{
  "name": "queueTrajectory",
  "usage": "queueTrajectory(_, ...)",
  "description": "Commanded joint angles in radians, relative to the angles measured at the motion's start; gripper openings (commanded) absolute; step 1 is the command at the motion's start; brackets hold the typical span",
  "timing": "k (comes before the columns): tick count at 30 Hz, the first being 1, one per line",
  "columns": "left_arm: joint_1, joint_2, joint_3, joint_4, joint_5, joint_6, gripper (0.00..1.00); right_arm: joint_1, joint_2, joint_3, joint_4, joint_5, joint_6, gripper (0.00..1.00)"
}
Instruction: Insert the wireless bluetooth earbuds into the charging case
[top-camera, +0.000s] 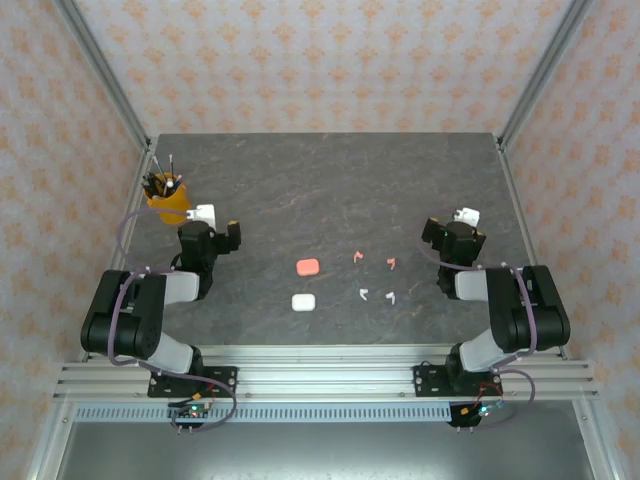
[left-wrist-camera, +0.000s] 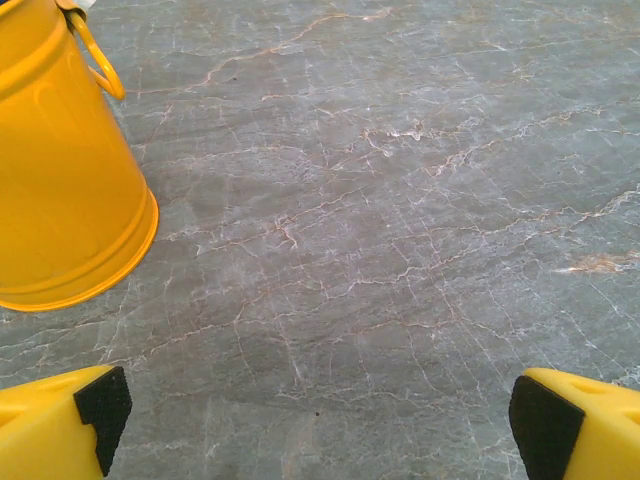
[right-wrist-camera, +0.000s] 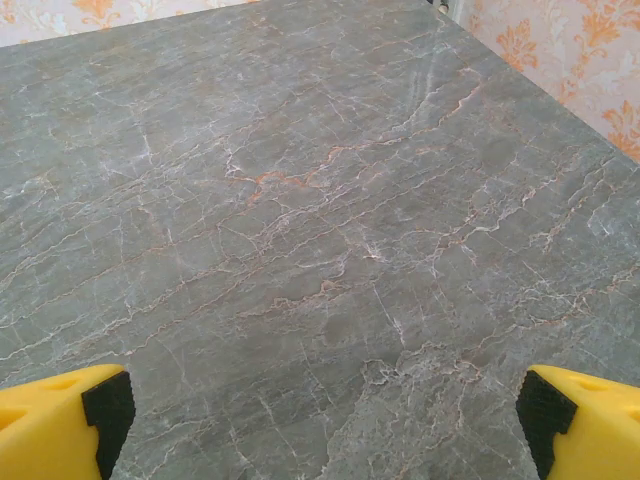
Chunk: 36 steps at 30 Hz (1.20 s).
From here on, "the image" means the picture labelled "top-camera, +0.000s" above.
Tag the pink earbud charging case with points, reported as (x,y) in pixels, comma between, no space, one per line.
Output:
(307,267)

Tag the white earbud charging case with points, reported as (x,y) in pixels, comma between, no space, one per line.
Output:
(303,303)

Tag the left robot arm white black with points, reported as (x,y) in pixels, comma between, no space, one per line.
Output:
(125,320)

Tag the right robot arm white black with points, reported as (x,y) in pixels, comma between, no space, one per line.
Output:
(525,320)

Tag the yellow metal pen bucket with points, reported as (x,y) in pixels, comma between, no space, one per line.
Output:
(172,205)

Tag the black pen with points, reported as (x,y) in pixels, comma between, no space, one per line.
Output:
(150,181)
(160,187)

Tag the dark pencil with eraser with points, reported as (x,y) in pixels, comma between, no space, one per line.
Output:
(171,165)

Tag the white pencil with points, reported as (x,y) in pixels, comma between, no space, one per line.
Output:
(160,167)

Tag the grey metal panel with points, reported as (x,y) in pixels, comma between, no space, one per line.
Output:
(325,455)

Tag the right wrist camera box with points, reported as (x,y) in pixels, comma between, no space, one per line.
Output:
(470,216)

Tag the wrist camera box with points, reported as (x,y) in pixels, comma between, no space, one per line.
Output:
(470,216)
(205,212)

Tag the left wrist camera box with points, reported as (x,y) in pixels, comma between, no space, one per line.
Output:
(205,212)

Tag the aluminium table side rail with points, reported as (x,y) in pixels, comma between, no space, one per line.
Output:
(518,200)
(142,165)

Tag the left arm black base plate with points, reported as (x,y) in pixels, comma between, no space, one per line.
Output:
(222,382)

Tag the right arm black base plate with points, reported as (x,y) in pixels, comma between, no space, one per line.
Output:
(425,382)

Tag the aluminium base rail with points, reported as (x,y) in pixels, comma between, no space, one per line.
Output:
(325,375)

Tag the aluminium frame post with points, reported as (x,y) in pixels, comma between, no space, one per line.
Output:
(537,70)
(104,70)
(48,445)
(598,445)

